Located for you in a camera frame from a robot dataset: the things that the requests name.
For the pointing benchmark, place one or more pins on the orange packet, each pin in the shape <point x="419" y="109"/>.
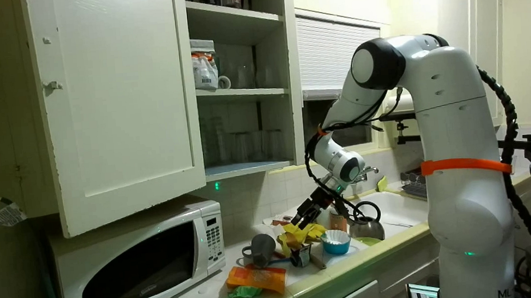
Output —
<point x="256" y="278"/>

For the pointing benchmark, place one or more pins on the camera on mount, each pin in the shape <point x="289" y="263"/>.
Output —
<point x="401" y="121"/>

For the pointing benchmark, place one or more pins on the yellow green sponge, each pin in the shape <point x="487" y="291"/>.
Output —
<point x="382" y="185"/>

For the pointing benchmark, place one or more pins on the white window blind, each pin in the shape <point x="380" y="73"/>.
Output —
<point x="329" y="54"/>

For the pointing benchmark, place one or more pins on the tall white cabinet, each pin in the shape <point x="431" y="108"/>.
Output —
<point x="462" y="5"/>

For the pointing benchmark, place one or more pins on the white cabinet door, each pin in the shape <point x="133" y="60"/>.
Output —
<point x="120" y="108"/>

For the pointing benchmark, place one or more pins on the white plate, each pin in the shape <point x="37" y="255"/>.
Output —
<point x="345" y="258"/>

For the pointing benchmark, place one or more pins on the blue bowl with paper filter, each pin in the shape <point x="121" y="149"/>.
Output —
<point x="335" y="243"/>

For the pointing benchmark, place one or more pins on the small dark carton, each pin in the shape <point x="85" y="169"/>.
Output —
<point x="301" y="256"/>

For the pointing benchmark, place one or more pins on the white sink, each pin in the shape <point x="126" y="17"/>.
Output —
<point x="398" y="207"/>

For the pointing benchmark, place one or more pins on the white mug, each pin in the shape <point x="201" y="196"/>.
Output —
<point x="224" y="82"/>

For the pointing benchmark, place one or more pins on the white microwave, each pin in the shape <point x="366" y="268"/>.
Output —
<point x="128" y="268"/>

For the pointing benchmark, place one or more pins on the green plate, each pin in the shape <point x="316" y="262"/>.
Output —
<point x="368" y="241"/>

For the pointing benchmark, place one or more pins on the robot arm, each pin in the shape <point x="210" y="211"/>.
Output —
<point x="451" y="106"/>

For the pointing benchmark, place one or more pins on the brown cup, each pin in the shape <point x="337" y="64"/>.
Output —
<point x="337" y="221"/>

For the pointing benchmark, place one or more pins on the white and orange bag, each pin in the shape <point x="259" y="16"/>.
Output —
<point x="204" y="68"/>

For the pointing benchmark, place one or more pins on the chrome tap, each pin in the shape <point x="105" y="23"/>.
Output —
<point x="367" y="173"/>

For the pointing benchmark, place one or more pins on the row of tall clear glasses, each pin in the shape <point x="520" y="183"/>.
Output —
<point x="241" y="144"/>

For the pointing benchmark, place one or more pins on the green crumpled wrapper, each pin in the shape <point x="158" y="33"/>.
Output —
<point x="244" y="292"/>

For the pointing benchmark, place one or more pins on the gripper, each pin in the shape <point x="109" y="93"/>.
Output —
<point x="322" y="197"/>

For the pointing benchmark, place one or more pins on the dish rack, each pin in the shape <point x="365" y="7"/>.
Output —
<point x="415" y="185"/>

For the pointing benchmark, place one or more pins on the yellow rubber gloves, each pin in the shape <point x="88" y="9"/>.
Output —
<point x="300" y="235"/>

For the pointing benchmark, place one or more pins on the microwave door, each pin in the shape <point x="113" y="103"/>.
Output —
<point x="138" y="272"/>

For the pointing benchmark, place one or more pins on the white wall cabinet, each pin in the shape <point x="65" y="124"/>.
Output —
<point x="236" y="23"/>

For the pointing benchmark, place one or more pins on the grey mug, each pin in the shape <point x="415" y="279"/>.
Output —
<point x="260" y="250"/>

